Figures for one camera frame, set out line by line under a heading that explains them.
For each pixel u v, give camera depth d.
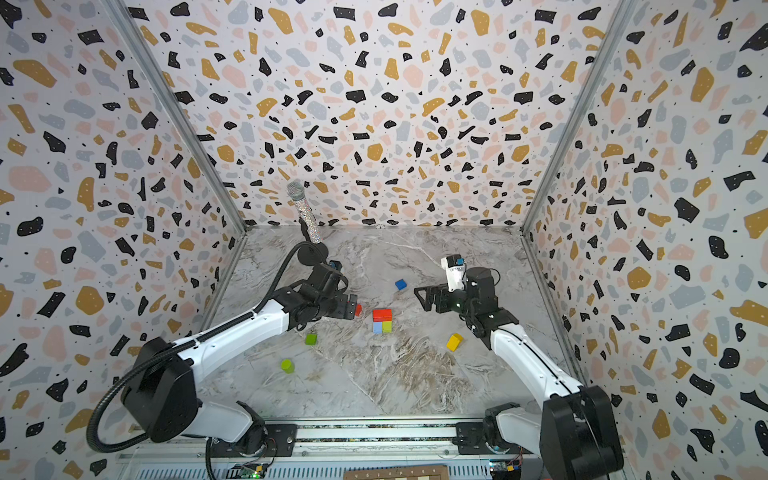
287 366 0.84
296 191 0.88
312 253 1.13
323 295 0.67
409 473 0.68
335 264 0.78
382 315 0.93
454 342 0.90
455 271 0.75
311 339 0.92
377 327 0.92
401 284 1.05
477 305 0.65
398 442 0.75
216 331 0.48
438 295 0.73
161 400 0.41
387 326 0.93
